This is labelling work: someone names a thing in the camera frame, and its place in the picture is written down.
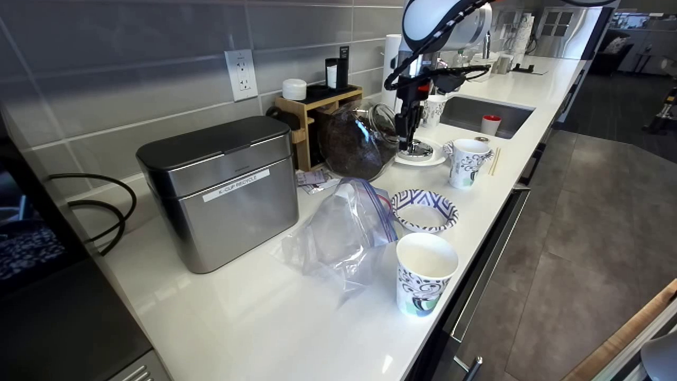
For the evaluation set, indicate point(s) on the middle patterned paper cup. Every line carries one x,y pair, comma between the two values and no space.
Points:
467,159

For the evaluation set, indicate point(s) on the kitchen sink basin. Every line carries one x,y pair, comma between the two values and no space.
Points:
469,114

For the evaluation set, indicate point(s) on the glass jar of coffee beans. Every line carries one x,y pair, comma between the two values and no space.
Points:
358,140

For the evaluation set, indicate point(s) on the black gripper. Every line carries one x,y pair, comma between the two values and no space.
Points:
413,92

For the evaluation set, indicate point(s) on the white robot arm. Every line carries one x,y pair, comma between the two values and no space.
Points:
426,29

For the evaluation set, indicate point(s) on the wooden countertop organizer rack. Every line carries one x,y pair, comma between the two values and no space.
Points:
321,103

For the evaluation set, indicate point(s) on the white jar lid with knob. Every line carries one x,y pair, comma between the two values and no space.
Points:
413,159

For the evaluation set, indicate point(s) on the white wall power outlet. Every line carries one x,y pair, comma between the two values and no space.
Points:
242,74

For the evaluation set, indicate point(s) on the small white container on rack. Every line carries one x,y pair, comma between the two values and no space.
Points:
296,90

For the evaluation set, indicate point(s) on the stainless steel countertop bin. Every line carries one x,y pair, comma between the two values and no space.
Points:
224,189

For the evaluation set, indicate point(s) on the white paper towel roll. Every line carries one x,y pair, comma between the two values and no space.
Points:
391,60

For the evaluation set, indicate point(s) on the near patterned paper cup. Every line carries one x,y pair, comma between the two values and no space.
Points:
426,266

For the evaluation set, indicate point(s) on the clear zip plastic bag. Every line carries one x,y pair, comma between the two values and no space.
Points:
343,235

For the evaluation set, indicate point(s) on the far patterned paper cup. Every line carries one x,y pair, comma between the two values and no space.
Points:
433,110

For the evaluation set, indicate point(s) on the empty blue patterned paper bowl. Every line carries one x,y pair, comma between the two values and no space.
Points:
424,211

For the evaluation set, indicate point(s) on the patterned paper cup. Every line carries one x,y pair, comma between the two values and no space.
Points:
433,110
426,266
467,159

